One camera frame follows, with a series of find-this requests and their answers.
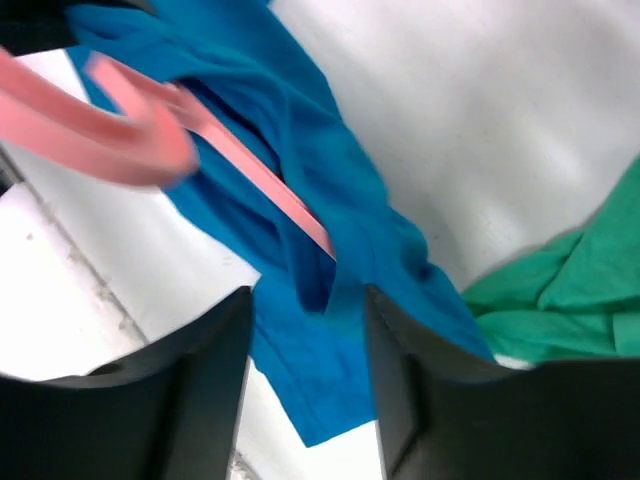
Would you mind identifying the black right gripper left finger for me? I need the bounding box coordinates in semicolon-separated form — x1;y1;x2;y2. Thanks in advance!
1;287;252;480

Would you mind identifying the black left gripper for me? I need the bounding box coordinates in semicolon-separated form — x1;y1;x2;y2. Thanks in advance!
1;0;150;56

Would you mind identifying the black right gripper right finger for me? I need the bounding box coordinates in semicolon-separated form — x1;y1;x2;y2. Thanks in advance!
366;287;639;480

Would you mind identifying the pink hanger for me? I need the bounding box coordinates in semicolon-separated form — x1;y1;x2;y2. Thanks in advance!
1;51;334;255

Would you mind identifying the blue t shirt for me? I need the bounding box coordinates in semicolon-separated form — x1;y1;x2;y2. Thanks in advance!
66;1;491;446

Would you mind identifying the green t shirt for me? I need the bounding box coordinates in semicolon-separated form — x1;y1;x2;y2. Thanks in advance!
463;163;639;363

